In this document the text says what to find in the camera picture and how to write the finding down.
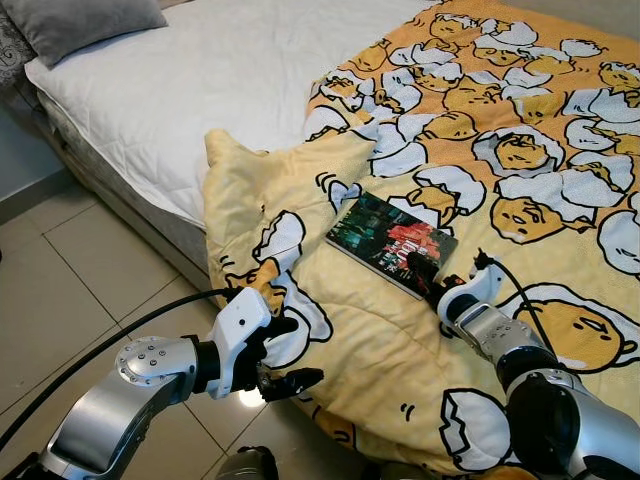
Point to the yellow cartoon egg blanket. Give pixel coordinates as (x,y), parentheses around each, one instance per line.
(450,130)

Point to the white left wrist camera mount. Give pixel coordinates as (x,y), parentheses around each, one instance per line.
(238,330)

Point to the white quilted mattress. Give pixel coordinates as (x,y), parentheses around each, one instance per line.
(200,80)

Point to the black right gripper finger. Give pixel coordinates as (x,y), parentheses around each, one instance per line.
(420,270)

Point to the grey floral patterned cushion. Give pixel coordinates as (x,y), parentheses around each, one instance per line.
(8,45)

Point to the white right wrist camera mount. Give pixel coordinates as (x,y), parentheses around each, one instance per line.
(480,290)

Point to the dark grey robot left leg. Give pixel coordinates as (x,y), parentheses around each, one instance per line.
(248,465)

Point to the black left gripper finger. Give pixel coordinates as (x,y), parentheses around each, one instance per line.
(290,383)
(280,328)

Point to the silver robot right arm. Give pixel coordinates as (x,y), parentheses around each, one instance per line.
(500,335)

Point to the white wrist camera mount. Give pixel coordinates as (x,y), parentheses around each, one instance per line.
(480,290)
(238,330)

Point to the grey plush pillow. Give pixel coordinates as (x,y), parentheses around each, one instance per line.
(80,25)

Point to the dark red cover book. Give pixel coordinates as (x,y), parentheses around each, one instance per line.
(375,235)

